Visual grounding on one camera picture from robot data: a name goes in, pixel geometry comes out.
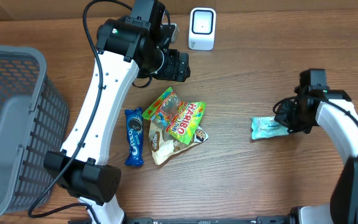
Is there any green haribo gummy bag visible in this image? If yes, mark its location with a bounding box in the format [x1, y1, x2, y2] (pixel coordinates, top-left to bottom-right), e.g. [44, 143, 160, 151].
[142, 87, 206, 144]

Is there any blue oreo cookie pack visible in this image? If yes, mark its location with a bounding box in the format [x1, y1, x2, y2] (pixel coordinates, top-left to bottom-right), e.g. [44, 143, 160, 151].
[125, 108, 144, 167]

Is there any brown cookie snack bag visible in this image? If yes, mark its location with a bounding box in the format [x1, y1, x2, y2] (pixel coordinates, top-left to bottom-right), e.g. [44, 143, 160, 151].
[149, 123, 209, 165]

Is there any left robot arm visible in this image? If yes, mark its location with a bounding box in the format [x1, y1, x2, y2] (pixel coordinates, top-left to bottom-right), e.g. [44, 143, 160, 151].
[44, 0, 190, 223]

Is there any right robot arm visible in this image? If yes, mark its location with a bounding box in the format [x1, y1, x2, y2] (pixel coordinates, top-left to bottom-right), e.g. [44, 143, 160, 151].
[273, 68, 358, 224]

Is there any white barcode scanner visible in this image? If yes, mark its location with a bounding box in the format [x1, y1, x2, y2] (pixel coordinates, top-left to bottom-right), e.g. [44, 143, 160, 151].
[188, 7, 216, 51]

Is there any grey plastic mesh basket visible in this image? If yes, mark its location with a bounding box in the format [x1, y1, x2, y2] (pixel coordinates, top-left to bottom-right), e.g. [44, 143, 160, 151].
[0, 45, 69, 216]

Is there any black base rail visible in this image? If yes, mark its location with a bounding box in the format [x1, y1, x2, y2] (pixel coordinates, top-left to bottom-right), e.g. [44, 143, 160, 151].
[68, 215, 345, 224]

